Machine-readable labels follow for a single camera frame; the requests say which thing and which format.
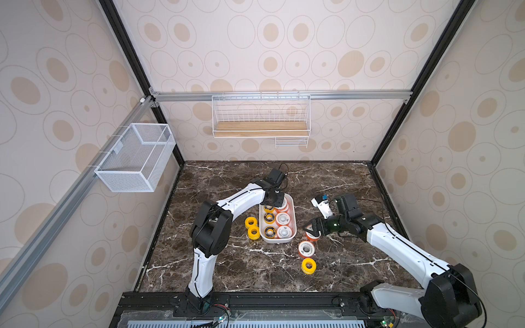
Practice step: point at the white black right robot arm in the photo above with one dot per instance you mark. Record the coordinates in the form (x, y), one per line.
(448, 294)

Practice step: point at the yellow tape roll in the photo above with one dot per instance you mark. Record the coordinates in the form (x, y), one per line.
(309, 266)
(251, 222)
(253, 233)

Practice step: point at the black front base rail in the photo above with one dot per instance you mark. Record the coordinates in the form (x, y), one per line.
(257, 309)

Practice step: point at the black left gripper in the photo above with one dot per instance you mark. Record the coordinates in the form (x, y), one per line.
(278, 201)

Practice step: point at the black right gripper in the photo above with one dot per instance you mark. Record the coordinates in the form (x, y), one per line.
(322, 225)

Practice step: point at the white mesh wall basket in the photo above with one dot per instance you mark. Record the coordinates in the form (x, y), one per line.
(137, 160)

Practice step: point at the yellow black tape spool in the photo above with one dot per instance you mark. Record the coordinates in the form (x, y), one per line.
(270, 232)
(269, 218)
(268, 209)

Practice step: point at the white plastic storage box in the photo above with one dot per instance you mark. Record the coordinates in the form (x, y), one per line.
(293, 225)

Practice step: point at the white wire wall shelf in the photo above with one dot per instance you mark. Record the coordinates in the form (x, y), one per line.
(284, 117)

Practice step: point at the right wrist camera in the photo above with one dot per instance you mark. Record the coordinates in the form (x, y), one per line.
(321, 202)

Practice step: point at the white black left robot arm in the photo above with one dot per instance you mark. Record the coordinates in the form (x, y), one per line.
(211, 230)

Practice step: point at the orange white tape roll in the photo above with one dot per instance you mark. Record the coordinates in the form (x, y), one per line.
(306, 249)
(284, 232)
(283, 219)
(284, 207)
(312, 238)

